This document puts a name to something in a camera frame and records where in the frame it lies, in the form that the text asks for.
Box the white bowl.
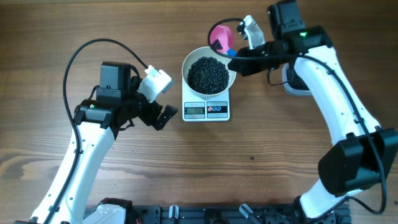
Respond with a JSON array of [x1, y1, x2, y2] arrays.
[[182, 47, 236, 98]]

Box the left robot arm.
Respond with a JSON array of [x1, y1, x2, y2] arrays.
[[29, 62, 178, 223]]

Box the clear plastic container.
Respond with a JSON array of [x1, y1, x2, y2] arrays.
[[282, 64, 312, 96]]

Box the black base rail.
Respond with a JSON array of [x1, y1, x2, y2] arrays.
[[83, 203, 352, 224]]

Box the right black camera cable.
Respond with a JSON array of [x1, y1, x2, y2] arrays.
[[206, 17, 388, 220]]

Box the black camera cable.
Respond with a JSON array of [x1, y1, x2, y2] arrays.
[[42, 38, 150, 224], [206, 17, 388, 220]]

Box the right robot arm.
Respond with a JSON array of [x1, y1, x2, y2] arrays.
[[229, 1, 397, 222]]

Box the white digital kitchen scale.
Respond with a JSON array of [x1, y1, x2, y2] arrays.
[[182, 83, 230, 122]]

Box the left black camera cable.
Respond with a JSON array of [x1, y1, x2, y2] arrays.
[[42, 38, 150, 224]]

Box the pile of black beans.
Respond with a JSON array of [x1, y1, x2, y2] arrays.
[[187, 57, 229, 95]]

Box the pink scoop blue handle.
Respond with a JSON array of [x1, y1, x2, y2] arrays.
[[210, 25, 236, 56]]

